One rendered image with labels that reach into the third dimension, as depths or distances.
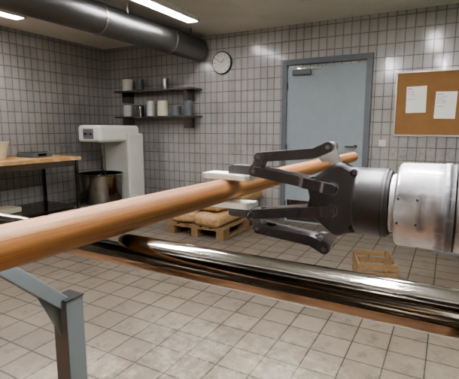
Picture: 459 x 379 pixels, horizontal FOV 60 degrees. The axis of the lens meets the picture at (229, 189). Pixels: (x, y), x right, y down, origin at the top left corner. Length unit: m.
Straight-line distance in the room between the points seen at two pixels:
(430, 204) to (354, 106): 4.79
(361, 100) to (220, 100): 1.99
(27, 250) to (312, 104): 5.11
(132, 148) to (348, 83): 3.17
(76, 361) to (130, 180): 5.30
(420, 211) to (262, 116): 5.22
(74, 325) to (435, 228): 0.67
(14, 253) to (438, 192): 0.36
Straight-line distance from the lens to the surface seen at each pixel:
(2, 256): 0.29
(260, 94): 5.63
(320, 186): 0.46
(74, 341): 0.87
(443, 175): 0.43
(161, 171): 6.57
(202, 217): 4.61
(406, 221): 0.42
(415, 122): 5.10
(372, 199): 0.43
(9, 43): 6.34
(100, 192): 5.73
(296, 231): 0.49
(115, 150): 6.22
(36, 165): 5.41
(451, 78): 5.12
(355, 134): 5.18
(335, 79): 5.27
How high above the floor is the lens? 1.27
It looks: 9 degrees down
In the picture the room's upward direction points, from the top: straight up
